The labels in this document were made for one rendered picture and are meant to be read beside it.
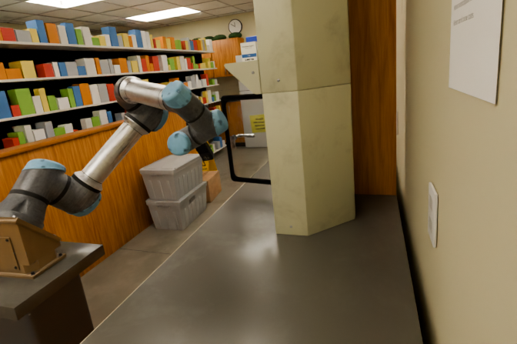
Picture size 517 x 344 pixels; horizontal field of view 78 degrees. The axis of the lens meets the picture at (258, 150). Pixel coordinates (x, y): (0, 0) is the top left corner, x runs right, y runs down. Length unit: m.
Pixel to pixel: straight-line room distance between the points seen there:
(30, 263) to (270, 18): 1.02
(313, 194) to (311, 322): 0.41
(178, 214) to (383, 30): 2.60
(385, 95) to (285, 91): 0.47
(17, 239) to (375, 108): 1.27
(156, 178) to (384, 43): 2.55
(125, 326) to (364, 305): 0.55
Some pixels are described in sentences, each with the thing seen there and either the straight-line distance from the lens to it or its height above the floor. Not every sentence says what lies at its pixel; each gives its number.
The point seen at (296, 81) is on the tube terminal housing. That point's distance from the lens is 0.96.
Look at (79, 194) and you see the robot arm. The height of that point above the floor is 1.12.
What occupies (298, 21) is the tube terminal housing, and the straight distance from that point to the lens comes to 0.98.
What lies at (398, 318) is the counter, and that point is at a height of 0.94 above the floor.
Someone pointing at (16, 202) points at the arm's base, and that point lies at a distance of 1.25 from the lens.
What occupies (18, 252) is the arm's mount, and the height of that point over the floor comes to 1.03.
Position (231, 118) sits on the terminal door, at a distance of 1.43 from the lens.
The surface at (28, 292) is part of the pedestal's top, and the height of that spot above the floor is 0.94.
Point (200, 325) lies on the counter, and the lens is 0.83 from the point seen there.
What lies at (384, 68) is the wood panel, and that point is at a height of 1.44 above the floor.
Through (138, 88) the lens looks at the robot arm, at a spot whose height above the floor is 1.46.
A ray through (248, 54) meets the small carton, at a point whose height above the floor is 1.53.
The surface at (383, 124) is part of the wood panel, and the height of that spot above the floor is 1.23.
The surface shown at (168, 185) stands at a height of 0.50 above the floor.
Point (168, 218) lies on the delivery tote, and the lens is 3.44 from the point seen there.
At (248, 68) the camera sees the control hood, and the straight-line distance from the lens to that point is 1.00.
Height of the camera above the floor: 1.48
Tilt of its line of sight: 14 degrees down
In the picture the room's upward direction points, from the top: 6 degrees counter-clockwise
